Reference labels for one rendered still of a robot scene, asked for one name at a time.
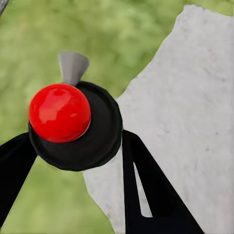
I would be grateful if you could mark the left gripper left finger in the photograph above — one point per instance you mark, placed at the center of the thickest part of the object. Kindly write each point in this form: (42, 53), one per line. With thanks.
(16, 158)

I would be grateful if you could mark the insectifuge atomizer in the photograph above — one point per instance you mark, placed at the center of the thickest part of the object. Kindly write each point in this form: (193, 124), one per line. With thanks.
(75, 125)

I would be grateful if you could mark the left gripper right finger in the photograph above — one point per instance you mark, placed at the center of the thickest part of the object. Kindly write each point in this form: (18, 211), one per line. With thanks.
(170, 214)

